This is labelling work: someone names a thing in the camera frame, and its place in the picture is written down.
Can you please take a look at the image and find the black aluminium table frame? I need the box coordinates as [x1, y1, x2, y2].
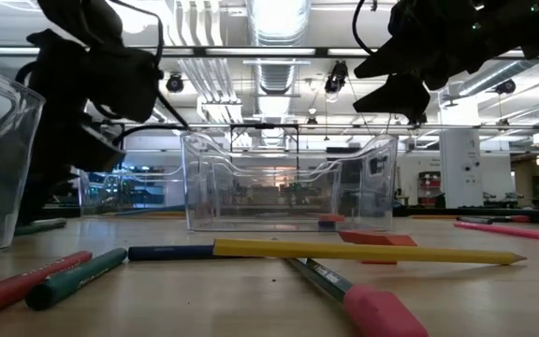
[16, 201, 539, 222]

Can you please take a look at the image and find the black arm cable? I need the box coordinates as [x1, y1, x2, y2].
[108, 0, 191, 147]
[351, 0, 379, 55]

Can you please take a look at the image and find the black overhead light bar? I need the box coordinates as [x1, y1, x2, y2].
[0, 44, 539, 61]

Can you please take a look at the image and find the green crayon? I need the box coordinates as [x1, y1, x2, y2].
[24, 247, 129, 312]

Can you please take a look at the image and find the red eraser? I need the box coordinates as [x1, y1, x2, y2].
[337, 230, 419, 267]
[316, 212, 347, 224]

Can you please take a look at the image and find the blue pencil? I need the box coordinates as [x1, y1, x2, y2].
[113, 203, 187, 217]

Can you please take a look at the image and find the red crayon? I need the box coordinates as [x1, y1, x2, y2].
[0, 249, 95, 321]

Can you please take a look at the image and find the white building pillar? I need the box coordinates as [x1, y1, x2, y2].
[438, 98, 485, 210]

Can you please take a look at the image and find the yellow pencil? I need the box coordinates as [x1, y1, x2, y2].
[211, 238, 529, 268]

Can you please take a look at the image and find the black hanging ceiling camera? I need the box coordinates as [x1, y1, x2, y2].
[165, 71, 186, 95]
[493, 78, 517, 96]
[323, 60, 351, 95]

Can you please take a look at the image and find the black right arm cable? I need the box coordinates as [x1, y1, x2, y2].
[351, 0, 379, 55]

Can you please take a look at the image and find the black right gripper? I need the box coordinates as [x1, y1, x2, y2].
[352, 0, 477, 125]

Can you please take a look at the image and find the grey green pen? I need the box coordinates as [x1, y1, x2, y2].
[13, 217, 68, 237]

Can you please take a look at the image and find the silver ventilation duct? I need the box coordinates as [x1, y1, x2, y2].
[244, 0, 313, 95]

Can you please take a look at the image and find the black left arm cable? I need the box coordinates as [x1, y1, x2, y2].
[108, 0, 191, 147]

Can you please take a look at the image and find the green pencil pink eraser cap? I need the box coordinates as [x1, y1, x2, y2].
[282, 257, 430, 337]

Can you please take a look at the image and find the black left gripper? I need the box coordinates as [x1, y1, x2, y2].
[15, 28, 165, 227]

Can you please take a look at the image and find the dark pen with red end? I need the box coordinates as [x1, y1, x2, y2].
[456, 214, 532, 225]

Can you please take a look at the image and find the red white cabinet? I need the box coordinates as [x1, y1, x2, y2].
[417, 169, 442, 208]

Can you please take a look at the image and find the dark blue crayon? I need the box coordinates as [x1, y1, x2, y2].
[126, 243, 215, 262]

